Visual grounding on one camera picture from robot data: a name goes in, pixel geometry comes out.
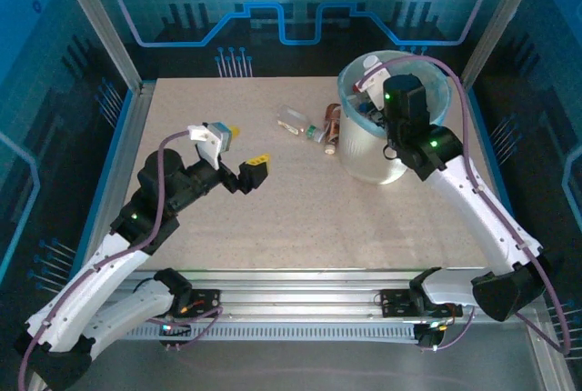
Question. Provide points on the brown bottle white cap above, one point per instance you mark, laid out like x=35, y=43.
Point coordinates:
x=334, y=125

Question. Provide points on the white waste bin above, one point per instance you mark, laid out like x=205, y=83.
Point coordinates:
x=364, y=159

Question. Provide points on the aluminium table side rail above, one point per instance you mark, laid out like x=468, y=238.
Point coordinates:
x=119, y=182

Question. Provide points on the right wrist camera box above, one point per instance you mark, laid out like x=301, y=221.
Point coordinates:
x=375, y=86

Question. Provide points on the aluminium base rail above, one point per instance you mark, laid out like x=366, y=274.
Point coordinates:
x=295, y=295

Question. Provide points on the white trash bin, blue liner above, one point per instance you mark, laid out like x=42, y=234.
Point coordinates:
x=438, y=86

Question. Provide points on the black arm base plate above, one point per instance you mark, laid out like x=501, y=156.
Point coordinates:
x=207, y=302
x=395, y=302

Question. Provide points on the aluminium frame post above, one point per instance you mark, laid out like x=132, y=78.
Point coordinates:
x=99, y=23
x=511, y=0

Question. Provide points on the steel sheet panel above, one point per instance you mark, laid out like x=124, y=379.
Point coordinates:
x=295, y=363

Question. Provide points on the blue table edge strip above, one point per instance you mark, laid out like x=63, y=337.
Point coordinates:
x=501, y=182
x=104, y=182

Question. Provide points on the clear bottle green neck band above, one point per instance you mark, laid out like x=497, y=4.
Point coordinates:
x=291, y=118

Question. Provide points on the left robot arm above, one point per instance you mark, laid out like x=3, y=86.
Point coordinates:
x=91, y=284

